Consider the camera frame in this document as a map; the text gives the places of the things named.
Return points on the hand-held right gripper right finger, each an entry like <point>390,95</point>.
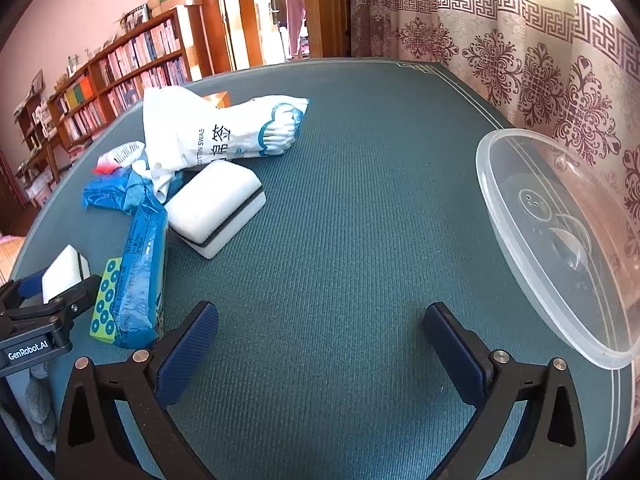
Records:
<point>452,355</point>

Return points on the green toy brick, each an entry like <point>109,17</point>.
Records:
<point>105,305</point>

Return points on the white sponge with black layer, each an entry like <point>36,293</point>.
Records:
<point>210,205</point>
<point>62,270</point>

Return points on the orange toy brick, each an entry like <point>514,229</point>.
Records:
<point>220,97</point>

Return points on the wooden door frame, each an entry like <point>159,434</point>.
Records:
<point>247,20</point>

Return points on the blue snack packet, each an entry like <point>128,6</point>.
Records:
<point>142,270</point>

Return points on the rows of books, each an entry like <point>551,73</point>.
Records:
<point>150,42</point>

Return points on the wooden door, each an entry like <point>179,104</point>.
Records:
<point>330,20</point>

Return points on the wooden bookshelf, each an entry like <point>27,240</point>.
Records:
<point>93,82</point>

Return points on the white cotton swab bag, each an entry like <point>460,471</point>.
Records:
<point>210,130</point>

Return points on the clear plastic bowl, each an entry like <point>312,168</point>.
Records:
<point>550,240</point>

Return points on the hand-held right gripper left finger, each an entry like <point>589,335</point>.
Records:
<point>187,355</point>

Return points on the pink hanging garment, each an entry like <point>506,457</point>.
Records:
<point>295,25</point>

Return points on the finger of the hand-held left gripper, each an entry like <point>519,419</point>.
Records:
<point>82,292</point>
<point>30,285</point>

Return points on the cream patterned curtain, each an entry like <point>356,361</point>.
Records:
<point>525,60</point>

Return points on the low wooden shelf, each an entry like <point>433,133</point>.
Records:
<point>52,157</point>

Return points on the small picture frame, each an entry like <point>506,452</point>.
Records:
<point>136,19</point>

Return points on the person's left hand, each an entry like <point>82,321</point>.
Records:
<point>42,410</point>

